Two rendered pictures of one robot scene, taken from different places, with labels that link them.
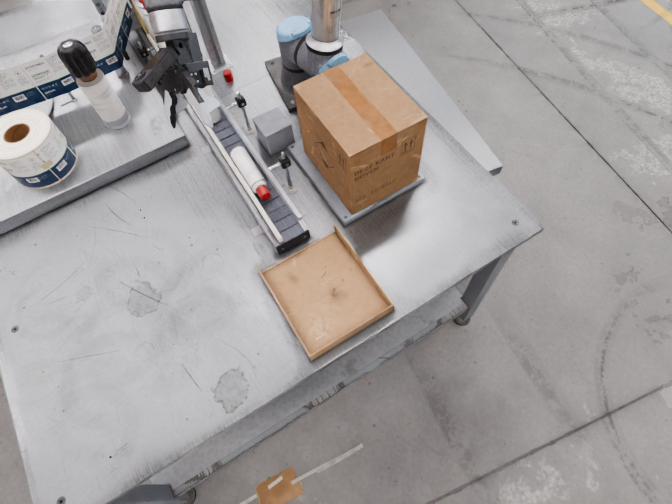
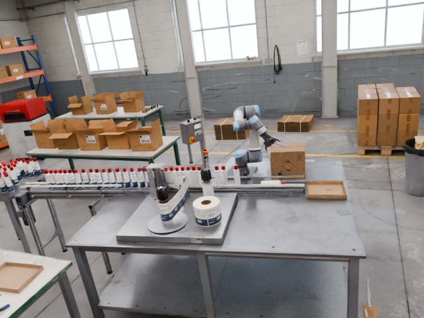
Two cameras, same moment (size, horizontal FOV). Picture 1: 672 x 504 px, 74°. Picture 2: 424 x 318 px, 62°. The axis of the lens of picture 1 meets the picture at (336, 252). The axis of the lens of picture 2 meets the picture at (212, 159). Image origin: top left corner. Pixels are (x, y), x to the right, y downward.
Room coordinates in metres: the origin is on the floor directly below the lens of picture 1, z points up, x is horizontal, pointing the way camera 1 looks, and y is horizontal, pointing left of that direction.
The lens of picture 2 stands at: (-0.56, 2.59, 2.24)
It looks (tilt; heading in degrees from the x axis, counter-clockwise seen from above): 21 degrees down; 311
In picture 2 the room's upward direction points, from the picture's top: 7 degrees counter-clockwise
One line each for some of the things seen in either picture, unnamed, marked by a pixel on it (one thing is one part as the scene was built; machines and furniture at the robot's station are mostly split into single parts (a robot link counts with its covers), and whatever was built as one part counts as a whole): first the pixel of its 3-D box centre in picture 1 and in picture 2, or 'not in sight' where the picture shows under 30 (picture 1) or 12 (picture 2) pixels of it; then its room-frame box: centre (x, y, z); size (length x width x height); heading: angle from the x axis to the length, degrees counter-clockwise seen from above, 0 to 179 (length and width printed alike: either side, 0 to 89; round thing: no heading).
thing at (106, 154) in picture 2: not in sight; (107, 168); (3.94, -0.11, 0.39); 2.20 x 0.80 x 0.78; 17
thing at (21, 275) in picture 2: not in sight; (11, 276); (1.86, 2.03, 0.82); 0.34 x 0.24 x 0.03; 23
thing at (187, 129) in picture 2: not in sight; (192, 131); (1.53, 0.45, 1.38); 0.17 x 0.10 x 0.19; 81
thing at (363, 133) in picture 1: (358, 135); (288, 160); (0.91, -0.11, 0.99); 0.30 x 0.24 x 0.27; 25
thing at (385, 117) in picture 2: not in sight; (384, 117); (0.95, -3.51, 0.45); 1.20 x 0.84 x 0.89; 109
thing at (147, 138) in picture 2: not in sight; (146, 134); (3.09, -0.28, 0.97); 0.51 x 0.39 x 0.37; 112
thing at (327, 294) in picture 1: (323, 288); (325, 189); (0.50, 0.04, 0.85); 0.30 x 0.26 x 0.04; 26
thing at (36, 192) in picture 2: not in sight; (82, 223); (2.66, 1.09, 0.47); 1.17 x 0.38 x 0.94; 26
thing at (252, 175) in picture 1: (251, 173); (272, 183); (0.88, 0.23, 0.91); 0.20 x 0.05 x 0.05; 25
